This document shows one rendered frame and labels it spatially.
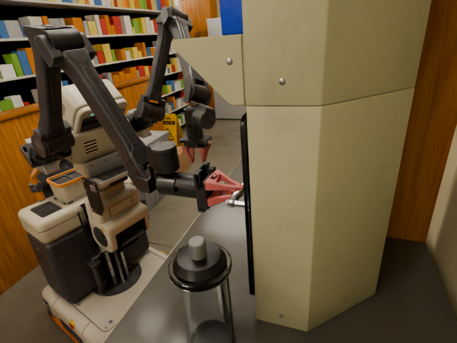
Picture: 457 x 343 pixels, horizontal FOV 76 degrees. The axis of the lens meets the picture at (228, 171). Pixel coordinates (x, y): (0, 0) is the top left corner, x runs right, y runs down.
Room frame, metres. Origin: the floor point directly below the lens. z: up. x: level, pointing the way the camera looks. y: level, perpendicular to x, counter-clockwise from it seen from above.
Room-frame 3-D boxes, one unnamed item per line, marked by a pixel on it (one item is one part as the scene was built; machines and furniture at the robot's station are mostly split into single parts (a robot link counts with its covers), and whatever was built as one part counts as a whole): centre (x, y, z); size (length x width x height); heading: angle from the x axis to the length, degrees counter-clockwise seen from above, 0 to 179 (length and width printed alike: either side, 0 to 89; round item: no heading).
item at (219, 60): (0.61, -0.04, 1.46); 0.32 x 0.12 x 0.10; 159
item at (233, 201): (0.54, -0.03, 1.20); 0.10 x 0.05 x 0.03; 158
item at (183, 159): (3.33, 0.69, 0.14); 0.41 x 0.32 x 0.28; 165
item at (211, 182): (0.58, 0.02, 1.20); 0.09 x 0.07 x 0.07; 69
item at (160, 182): (0.62, 0.14, 1.21); 0.07 x 0.06 x 0.07; 69
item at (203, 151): (0.99, 0.10, 1.14); 0.07 x 0.07 x 0.09; 69
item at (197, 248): (0.39, 0.06, 1.18); 0.09 x 0.09 x 0.07
